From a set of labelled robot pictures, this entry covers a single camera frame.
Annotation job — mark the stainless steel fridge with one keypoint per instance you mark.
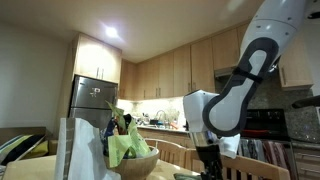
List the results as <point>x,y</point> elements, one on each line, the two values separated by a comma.
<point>93,96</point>

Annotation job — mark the black kitchen stove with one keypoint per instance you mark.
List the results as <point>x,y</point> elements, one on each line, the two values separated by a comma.
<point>266,123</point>

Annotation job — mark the white standing paper packet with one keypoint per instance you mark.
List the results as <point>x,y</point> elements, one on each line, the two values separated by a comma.
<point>83,150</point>

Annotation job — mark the brown wooden sofa bench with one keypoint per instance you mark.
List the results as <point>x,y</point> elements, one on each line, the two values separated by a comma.
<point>20,130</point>

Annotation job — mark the curved metal kitchen faucet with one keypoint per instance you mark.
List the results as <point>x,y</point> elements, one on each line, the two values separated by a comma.
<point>161,115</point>

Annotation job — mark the green patterned kitchen towel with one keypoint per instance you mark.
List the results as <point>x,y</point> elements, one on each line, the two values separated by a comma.
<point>186,176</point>

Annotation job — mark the steel range hood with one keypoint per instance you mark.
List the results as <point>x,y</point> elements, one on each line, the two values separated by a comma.
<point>223,71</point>

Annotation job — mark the curved-back wooden chair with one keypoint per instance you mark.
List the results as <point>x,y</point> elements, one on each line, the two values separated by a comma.
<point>166,151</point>

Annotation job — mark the grey hanging dish towel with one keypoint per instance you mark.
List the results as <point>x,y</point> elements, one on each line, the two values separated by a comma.
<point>251,148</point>

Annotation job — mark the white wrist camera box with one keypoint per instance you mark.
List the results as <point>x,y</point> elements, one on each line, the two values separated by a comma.
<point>230,146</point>

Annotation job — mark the wooden drawer cabinet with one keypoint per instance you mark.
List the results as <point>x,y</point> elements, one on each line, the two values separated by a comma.
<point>306,163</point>

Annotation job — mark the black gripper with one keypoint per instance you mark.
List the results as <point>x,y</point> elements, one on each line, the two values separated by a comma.
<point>208,156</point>

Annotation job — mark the light green snack bag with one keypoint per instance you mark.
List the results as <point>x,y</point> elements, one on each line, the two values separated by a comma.
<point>118,146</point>

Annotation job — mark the striped green black pillow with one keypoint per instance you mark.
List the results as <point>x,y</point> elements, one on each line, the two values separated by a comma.
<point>20,146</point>

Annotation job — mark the dark blue snack bag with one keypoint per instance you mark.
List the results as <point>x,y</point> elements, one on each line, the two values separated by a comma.
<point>110,131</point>

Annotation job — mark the wooden kitchen counter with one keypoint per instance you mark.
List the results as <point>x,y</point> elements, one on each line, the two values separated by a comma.
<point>160,134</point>

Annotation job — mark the round wooden bowl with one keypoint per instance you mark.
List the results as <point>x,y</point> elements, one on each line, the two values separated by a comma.
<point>136,166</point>

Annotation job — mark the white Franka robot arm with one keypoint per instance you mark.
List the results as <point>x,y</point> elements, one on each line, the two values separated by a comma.
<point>230,110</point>

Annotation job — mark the yellow pillow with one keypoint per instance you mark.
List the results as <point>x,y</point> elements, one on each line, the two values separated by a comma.
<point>39,151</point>

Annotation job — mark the light wooden cabinet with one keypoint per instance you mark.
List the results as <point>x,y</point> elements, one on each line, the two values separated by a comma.
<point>96,56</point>
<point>166,73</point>

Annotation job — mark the wooden chair back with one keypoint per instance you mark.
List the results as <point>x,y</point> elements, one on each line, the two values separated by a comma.
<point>253,166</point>

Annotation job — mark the round ceiling light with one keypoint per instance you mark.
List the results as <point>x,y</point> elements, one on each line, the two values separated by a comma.
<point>112,32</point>

